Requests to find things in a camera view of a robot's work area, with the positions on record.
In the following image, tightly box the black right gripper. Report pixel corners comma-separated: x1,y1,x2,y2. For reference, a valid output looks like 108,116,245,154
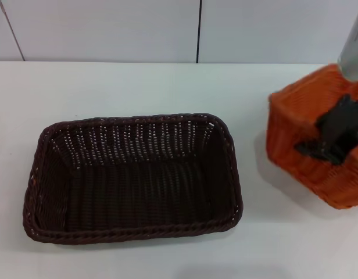
296,94,358,167

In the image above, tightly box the orange woven basket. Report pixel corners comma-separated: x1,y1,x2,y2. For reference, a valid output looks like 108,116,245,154
266,63,358,210

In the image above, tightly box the dark brown woven basket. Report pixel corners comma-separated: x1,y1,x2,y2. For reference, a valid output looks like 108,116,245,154
23,113,244,245

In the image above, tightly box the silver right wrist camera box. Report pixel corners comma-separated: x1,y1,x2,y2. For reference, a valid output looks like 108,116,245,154
336,0,358,84

